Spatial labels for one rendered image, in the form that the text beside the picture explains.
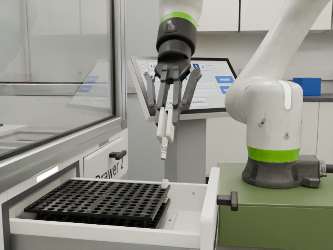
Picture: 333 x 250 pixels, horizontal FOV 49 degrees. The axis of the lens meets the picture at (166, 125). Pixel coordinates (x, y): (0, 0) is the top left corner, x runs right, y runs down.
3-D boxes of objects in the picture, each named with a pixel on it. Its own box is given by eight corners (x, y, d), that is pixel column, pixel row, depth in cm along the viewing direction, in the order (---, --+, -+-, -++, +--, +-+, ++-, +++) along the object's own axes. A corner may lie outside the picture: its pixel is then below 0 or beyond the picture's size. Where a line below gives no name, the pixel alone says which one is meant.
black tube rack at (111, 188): (170, 214, 77) (170, 184, 76) (152, 255, 59) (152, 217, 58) (70, 208, 80) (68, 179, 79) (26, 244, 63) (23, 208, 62)
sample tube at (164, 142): (165, 157, 70) (167, 136, 72) (158, 157, 70) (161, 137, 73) (167, 160, 71) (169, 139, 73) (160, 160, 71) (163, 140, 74)
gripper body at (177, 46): (152, 40, 83) (147, 72, 78) (190, 35, 81) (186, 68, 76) (162, 62, 89) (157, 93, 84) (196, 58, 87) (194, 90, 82)
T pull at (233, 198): (237, 197, 68) (237, 190, 68) (237, 212, 61) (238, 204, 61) (217, 196, 69) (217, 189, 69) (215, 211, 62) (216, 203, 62)
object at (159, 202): (170, 187, 76) (170, 184, 76) (152, 221, 59) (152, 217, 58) (161, 187, 76) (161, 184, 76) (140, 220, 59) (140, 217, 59)
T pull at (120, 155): (127, 154, 104) (127, 150, 104) (119, 160, 97) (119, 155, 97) (114, 154, 105) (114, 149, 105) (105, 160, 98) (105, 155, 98)
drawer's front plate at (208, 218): (218, 215, 81) (219, 166, 79) (211, 292, 52) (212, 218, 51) (210, 215, 81) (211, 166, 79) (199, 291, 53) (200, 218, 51)
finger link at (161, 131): (164, 106, 75) (160, 106, 75) (159, 136, 72) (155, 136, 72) (167, 114, 78) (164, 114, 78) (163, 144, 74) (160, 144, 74)
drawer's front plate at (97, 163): (126, 171, 117) (125, 137, 115) (91, 203, 88) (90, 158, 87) (120, 171, 117) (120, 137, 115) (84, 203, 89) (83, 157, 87)
